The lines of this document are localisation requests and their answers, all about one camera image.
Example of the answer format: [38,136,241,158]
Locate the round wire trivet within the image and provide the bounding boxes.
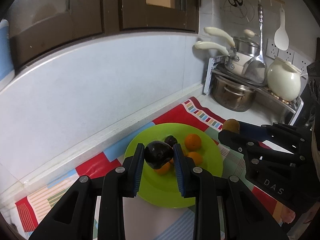
[220,0,255,25]

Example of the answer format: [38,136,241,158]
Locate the blue striped cloth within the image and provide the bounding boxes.
[0,19,15,85]

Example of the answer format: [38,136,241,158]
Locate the brown wooden window frame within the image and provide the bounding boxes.
[7,0,202,68]

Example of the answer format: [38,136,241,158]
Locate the black scissors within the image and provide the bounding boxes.
[228,0,247,18]

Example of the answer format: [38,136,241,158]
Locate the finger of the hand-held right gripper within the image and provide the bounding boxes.
[218,129,308,167]
[235,120,313,155]

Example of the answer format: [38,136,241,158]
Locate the white saucepan cream handle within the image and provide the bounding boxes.
[194,41,248,76]

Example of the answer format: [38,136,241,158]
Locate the pot lid cream knob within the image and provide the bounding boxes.
[234,29,262,46]

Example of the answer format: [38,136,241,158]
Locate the steel stockpot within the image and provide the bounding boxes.
[212,75,257,112]

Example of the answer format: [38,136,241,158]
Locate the white ceramic pot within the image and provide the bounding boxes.
[267,56,308,101]

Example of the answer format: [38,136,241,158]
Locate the green plate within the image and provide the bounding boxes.
[124,123,224,208]

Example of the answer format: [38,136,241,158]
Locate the white rice paddle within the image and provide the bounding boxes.
[274,7,290,51]

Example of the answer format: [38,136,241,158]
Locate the steel spatula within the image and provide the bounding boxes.
[244,4,267,83]

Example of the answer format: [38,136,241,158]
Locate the large orange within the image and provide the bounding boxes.
[184,133,202,150]

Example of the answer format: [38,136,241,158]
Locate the white steel pot rack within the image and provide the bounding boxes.
[203,56,305,127]

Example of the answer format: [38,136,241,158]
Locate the steel saucepan cream handle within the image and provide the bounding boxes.
[204,27,262,57]

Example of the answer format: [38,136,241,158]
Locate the colourful patchwork print mat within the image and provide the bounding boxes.
[14,96,295,240]

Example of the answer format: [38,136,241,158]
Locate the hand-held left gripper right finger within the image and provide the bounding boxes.
[173,143,288,240]

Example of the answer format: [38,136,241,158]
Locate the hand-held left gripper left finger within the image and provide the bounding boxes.
[27,143,145,240]

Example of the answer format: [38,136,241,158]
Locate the dark purple plum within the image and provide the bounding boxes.
[144,141,174,170]
[164,135,178,147]

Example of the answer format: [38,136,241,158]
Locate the person's right hand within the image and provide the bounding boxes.
[280,209,296,224]

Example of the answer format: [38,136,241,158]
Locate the white wall socket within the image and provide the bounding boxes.
[293,51,312,72]
[277,47,295,63]
[265,38,279,58]

